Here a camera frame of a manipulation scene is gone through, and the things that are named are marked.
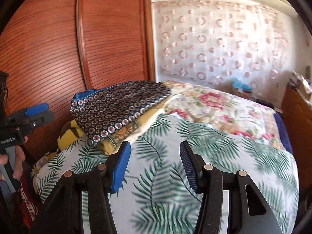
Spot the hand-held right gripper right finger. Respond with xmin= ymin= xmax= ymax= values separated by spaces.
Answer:
xmin=179 ymin=141 xmax=284 ymax=234

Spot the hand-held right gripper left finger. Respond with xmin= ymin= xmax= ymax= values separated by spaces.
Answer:
xmin=29 ymin=141 xmax=132 ymax=234

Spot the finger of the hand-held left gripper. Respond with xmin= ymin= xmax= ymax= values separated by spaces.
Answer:
xmin=23 ymin=103 xmax=49 ymax=117
xmin=29 ymin=110 xmax=55 ymax=127

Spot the navy circle-print shirt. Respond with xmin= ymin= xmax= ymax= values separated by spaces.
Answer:
xmin=69 ymin=80 xmax=171 ymax=145

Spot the person's left hand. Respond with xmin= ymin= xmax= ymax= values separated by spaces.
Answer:
xmin=0 ymin=144 xmax=27 ymax=181

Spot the palm leaf print sheet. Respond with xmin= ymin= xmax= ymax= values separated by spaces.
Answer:
xmin=34 ymin=113 xmax=300 ymax=234

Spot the golden patterned pillow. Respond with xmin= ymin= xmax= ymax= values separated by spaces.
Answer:
xmin=97 ymin=107 xmax=161 ymax=155

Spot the wooden louvered wardrobe door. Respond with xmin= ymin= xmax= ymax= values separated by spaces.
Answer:
xmin=77 ymin=0 xmax=156 ymax=90
xmin=0 ymin=0 xmax=86 ymax=161

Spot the red patterned cloth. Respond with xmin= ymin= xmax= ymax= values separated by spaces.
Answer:
xmin=19 ymin=175 xmax=42 ymax=215

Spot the floral blanket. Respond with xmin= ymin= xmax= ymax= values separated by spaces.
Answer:
xmin=156 ymin=80 xmax=285 ymax=149

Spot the cardboard box with blue top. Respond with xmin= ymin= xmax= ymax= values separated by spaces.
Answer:
xmin=231 ymin=78 xmax=254 ymax=99

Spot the navy blue blanket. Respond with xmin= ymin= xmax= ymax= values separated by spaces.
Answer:
xmin=274 ymin=112 xmax=294 ymax=156

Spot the wooden cabinet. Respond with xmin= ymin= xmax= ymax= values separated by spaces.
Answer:
xmin=281 ymin=85 xmax=312 ymax=156

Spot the circle-patterned sheer curtain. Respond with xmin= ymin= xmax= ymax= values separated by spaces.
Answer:
xmin=151 ymin=0 xmax=288 ymax=90

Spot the open cardboard box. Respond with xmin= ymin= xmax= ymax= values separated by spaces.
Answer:
xmin=290 ymin=71 xmax=312 ymax=90

